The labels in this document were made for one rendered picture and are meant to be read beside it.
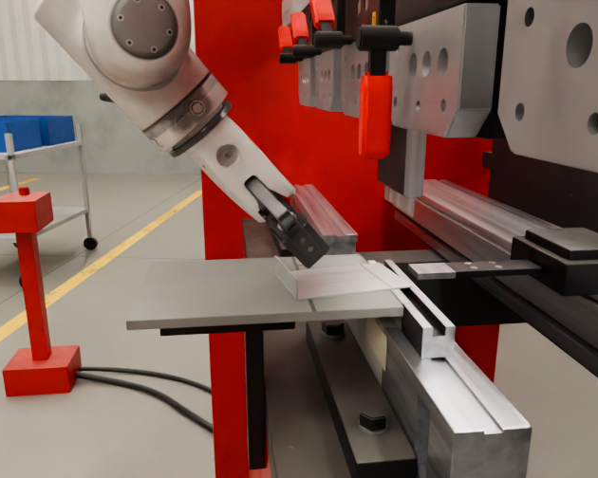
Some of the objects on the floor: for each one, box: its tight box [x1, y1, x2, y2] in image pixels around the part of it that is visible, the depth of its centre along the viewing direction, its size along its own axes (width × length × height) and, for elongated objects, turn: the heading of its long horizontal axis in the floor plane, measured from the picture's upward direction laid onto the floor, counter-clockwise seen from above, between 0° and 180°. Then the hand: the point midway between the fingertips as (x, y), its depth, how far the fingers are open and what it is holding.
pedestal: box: [0, 187, 82, 397], centre depth 224 cm, size 20×25×83 cm
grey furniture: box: [0, 124, 98, 287], centre depth 376 cm, size 90×67×95 cm
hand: (299, 239), depth 59 cm, fingers open, 5 cm apart
